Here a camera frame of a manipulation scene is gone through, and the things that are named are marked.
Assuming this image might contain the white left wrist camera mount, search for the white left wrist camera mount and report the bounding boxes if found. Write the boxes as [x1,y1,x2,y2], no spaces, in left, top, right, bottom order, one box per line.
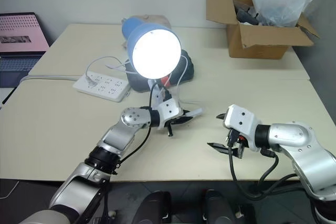
[156,98,183,130]

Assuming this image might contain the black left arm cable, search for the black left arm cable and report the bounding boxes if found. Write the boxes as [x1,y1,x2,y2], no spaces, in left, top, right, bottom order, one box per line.
[112,82,171,175]

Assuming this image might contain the open laptop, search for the open laptop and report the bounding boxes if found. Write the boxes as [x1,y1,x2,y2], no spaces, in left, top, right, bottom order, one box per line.
[0,12,51,89]

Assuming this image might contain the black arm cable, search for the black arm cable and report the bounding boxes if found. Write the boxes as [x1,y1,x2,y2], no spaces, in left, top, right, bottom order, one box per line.
[226,129,312,201]
[112,82,171,175]

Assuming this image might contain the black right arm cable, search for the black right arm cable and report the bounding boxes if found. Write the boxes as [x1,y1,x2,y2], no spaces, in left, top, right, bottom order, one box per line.
[226,129,312,201]

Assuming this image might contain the dark items in box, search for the dark items in box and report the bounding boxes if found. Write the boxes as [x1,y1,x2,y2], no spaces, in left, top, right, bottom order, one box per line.
[232,0,264,26]

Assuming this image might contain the white power strip cable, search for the white power strip cable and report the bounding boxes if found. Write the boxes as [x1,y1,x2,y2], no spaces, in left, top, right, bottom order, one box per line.
[18,74,81,86]

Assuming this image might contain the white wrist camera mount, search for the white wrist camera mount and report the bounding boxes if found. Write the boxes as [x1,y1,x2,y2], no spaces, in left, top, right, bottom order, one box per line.
[222,104,263,153]
[156,98,183,130]

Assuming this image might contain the thin white floor cable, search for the thin white floor cable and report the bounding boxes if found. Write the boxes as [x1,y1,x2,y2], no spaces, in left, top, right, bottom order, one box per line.
[0,180,20,199]

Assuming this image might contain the white power strip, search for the white power strip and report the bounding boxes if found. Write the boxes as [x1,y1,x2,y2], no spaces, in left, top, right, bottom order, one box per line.
[72,71,131,103]

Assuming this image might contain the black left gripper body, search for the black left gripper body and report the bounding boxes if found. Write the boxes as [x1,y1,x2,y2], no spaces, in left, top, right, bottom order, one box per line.
[164,115,186,138]

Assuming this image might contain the dark rounded shape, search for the dark rounded shape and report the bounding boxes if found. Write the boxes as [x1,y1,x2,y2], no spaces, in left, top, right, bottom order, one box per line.
[134,190,173,224]
[201,189,241,224]

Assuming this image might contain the white lamp cord with switch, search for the white lamp cord with switch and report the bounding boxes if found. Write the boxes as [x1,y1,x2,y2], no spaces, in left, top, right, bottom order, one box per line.
[85,52,206,119]

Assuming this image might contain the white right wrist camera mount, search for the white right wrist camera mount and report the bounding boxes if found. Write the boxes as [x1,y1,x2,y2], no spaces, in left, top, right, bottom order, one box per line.
[222,104,263,153]

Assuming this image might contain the dark grey cloth bag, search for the dark grey cloth bag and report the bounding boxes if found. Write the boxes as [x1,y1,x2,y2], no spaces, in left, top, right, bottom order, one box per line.
[125,49,196,93]

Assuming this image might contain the brown cardboard box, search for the brown cardboard box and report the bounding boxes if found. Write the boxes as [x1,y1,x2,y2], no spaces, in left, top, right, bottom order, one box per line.
[205,0,321,60]

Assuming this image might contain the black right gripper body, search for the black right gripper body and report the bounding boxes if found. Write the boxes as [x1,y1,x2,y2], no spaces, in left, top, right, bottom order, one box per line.
[224,127,249,159]

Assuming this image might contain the blue desk lamp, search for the blue desk lamp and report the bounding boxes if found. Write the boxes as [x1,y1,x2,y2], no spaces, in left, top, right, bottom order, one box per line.
[121,17,183,81]

